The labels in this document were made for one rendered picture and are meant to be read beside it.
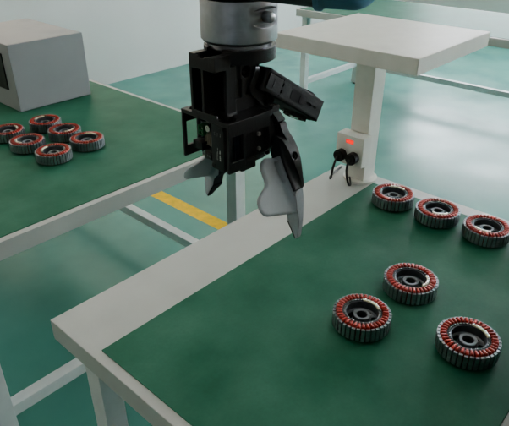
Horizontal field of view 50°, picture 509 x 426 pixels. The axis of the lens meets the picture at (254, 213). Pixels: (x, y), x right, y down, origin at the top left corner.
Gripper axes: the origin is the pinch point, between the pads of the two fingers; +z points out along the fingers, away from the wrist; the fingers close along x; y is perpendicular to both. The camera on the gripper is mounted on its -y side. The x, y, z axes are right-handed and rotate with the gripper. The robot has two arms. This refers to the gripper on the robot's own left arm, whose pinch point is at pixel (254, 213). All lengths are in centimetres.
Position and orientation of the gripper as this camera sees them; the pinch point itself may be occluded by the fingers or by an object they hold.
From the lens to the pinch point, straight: 64.9
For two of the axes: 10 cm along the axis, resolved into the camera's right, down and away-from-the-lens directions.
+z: 0.0, 8.7, 4.9
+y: -7.0, 3.5, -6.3
